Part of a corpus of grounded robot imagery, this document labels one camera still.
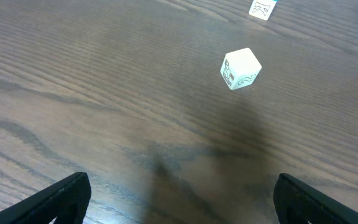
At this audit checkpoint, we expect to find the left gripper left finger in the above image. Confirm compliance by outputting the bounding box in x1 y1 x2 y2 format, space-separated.
0 172 91 224

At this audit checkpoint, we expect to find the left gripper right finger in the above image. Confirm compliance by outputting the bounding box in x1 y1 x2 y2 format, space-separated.
273 173 358 224

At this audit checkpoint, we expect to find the plain cream wooden block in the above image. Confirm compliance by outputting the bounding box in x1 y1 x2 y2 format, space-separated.
220 48 262 90

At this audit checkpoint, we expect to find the yellow wooden block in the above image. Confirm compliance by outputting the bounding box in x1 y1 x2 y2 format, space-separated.
249 0 278 21

